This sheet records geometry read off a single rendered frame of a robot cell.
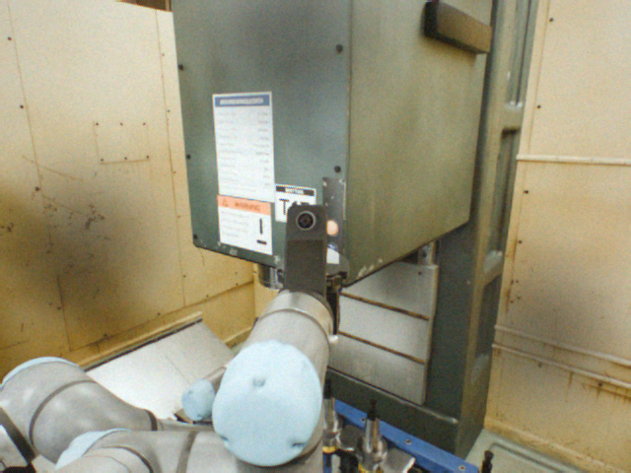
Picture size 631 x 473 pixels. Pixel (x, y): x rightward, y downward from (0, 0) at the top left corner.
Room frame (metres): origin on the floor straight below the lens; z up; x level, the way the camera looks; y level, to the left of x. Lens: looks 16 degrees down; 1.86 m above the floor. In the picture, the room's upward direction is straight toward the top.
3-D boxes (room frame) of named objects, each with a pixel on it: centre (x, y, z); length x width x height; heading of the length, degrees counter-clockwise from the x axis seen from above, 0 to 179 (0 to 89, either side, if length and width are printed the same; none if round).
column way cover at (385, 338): (1.42, -0.19, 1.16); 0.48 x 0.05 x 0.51; 53
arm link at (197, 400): (0.83, 0.24, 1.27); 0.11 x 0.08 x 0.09; 145
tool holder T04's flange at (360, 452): (0.72, -0.11, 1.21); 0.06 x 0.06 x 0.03
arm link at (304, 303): (0.38, 0.02, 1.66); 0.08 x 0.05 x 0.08; 82
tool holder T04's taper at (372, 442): (0.72, -0.11, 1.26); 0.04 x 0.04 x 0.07
